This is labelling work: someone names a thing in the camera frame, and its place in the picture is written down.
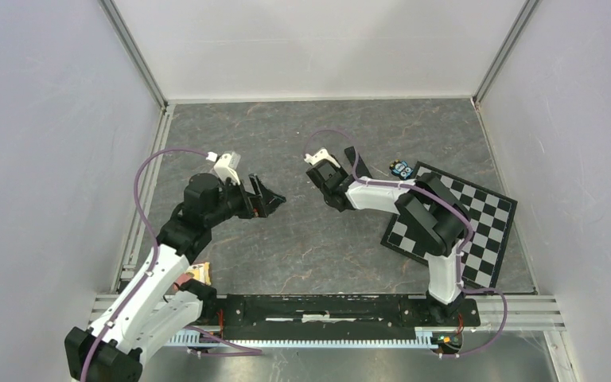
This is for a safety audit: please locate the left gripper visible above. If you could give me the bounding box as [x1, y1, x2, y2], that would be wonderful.
[205, 173, 285, 228]

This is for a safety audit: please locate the black remote back up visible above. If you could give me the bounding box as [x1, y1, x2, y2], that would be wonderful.
[344, 146, 372, 178]

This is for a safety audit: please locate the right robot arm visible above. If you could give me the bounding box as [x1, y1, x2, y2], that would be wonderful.
[305, 158, 473, 325]

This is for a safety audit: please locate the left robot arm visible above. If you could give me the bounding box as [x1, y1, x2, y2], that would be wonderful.
[64, 173, 286, 381]

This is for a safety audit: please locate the blue owl figure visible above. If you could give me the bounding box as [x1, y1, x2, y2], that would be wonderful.
[389, 160, 414, 181]

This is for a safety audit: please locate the black white chessboard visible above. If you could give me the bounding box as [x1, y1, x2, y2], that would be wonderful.
[379, 161, 518, 290]

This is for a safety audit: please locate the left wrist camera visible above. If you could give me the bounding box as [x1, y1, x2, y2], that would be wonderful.
[206, 151, 241, 186]

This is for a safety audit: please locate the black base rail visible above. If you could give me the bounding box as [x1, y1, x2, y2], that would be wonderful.
[197, 294, 481, 341]

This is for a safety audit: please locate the white cable duct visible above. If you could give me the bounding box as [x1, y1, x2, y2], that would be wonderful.
[165, 329, 462, 351]

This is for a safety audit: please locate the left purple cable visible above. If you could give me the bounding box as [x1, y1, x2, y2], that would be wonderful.
[79, 148, 220, 382]

